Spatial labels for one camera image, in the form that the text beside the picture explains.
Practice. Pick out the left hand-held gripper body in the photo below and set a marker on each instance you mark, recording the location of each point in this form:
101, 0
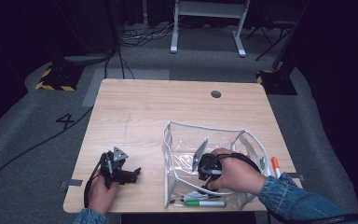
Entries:
119, 154

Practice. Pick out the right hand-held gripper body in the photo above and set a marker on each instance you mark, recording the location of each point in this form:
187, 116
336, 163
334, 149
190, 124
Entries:
199, 155

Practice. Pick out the black marker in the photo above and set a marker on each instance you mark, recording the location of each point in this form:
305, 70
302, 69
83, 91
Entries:
195, 195

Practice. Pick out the clear plastic bag white trim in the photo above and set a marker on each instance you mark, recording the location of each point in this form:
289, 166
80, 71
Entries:
183, 140

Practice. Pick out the red marker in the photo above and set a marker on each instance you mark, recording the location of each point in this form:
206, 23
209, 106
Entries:
233, 146

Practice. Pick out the magenta marker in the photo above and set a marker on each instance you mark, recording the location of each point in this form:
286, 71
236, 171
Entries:
247, 154

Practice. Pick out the dark green marker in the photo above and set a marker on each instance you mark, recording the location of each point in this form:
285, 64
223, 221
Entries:
262, 163

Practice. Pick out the person's left hand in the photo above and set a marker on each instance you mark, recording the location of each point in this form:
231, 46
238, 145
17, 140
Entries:
101, 197

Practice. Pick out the person's right hand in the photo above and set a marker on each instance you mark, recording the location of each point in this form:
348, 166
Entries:
239, 174

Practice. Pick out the grey tape piece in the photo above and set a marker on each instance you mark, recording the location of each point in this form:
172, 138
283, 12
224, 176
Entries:
294, 174
73, 183

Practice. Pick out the dark round table grommet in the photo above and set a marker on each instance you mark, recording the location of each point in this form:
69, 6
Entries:
216, 94

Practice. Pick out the yellow black striped stand base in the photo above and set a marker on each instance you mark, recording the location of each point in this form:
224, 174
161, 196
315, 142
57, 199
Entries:
59, 77
276, 82

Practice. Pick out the black folding stand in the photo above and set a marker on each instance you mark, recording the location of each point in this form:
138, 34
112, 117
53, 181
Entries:
272, 44

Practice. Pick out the grey base plate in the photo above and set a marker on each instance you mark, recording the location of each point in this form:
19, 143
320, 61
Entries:
87, 59

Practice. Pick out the dark stand post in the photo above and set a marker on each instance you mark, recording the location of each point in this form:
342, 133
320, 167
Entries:
292, 46

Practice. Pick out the white desk frame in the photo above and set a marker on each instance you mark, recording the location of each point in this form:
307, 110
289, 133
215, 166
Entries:
209, 9

